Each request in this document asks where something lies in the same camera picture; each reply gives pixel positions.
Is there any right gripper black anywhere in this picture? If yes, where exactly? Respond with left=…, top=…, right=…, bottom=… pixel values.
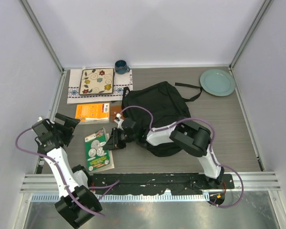
left=104, top=127, right=138, bottom=150

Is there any orange paperback book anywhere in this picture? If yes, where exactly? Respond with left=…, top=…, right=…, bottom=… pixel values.
left=75, top=103, right=110, bottom=125

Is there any green white book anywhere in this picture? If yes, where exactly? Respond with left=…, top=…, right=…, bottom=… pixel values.
left=84, top=128, right=115, bottom=174

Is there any black student backpack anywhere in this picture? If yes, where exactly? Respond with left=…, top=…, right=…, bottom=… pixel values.
left=122, top=82, right=191, bottom=157

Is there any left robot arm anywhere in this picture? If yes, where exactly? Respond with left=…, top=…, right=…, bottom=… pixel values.
left=32, top=113, right=102, bottom=229

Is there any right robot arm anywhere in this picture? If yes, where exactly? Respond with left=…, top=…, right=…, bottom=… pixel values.
left=103, top=115, right=225, bottom=188

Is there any brown leather wallet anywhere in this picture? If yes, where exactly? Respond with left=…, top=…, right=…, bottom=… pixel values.
left=110, top=105, right=122, bottom=122

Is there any floral square trivet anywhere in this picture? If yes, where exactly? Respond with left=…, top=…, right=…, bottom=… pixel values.
left=79, top=68, right=115, bottom=95

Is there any white embroidered cloth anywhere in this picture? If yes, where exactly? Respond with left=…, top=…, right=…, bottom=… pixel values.
left=67, top=69, right=133, bottom=104

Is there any dark blue mug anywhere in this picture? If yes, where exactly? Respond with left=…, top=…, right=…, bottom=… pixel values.
left=114, top=60, right=130, bottom=74

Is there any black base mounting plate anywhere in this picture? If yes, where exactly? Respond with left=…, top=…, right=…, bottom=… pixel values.
left=89, top=173, right=235, bottom=196

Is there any light teal plate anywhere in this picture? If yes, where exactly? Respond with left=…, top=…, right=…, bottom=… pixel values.
left=200, top=69, right=236, bottom=97

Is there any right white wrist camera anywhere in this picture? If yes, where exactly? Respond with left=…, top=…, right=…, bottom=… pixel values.
left=114, top=114, right=124, bottom=130

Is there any white slotted cable duct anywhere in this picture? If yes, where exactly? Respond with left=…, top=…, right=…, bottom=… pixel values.
left=31, top=192, right=209, bottom=203

